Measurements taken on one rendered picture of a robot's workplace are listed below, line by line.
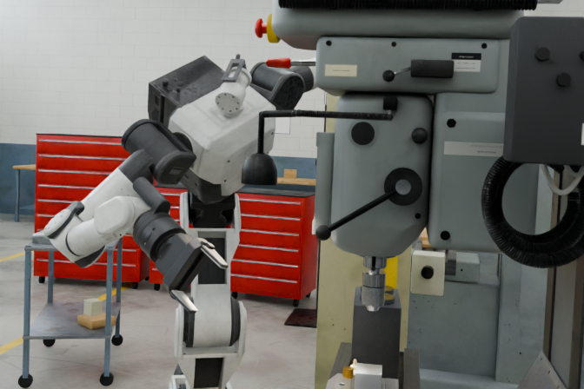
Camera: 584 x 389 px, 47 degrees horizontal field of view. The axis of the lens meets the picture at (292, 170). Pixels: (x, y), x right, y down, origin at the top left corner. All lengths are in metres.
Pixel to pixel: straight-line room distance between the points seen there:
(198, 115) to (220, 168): 0.14
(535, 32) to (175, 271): 0.77
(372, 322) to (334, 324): 1.49
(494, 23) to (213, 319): 1.12
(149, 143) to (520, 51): 0.95
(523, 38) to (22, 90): 11.48
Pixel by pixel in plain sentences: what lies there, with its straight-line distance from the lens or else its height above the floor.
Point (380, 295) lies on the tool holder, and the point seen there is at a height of 1.22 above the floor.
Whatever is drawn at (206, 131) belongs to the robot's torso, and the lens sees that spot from 1.69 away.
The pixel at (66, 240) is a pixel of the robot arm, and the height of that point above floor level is 1.28.
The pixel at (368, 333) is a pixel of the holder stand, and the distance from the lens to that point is 1.75.
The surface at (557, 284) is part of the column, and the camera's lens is 1.50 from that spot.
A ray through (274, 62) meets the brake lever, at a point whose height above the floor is 1.70.
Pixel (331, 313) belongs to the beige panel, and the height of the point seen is 0.72.
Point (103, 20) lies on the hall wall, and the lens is 11.66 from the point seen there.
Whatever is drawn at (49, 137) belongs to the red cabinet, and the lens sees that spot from 6.79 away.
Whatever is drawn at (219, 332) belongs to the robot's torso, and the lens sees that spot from 1.93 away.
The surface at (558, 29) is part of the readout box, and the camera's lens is 1.03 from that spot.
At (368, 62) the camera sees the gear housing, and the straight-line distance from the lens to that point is 1.26.
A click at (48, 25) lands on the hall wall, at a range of 12.10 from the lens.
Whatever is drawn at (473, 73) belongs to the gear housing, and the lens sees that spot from 1.26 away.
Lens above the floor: 1.54
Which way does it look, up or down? 3 degrees down
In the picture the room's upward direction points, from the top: 2 degrees clockwise
